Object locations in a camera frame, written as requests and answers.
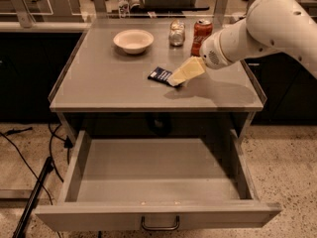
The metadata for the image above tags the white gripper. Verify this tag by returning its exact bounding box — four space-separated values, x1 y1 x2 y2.
167 29 237 86

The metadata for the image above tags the blue rxbar blueberry wrapper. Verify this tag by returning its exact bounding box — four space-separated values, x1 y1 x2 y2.
148 66 172 86

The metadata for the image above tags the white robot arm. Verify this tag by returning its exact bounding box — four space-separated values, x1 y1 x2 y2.
167 0 317 86

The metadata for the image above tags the open grey top drawer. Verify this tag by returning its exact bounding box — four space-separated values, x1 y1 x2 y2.
36 132 281 231

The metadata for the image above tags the clear glass jar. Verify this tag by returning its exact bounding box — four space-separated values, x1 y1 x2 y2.
168 20 185 47

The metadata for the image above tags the red coca-cola can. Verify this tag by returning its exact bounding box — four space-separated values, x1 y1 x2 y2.
191 19 213 57

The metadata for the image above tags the white paper bowl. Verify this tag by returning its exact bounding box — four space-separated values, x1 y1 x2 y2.
113 29 154 55

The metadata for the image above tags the grey metal cabinet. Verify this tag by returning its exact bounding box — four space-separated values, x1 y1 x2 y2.
48 17 267 144

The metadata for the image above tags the small plastic bottle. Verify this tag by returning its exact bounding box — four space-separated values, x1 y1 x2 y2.
118 0 130 18

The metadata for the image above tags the black floor bar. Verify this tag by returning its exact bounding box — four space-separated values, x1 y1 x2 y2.
12 157 53 238

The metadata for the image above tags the black floor cable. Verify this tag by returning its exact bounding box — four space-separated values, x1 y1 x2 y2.
0 122 74 206

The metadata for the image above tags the black drawer handle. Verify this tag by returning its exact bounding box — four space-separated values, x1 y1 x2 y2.
141 215 180 231

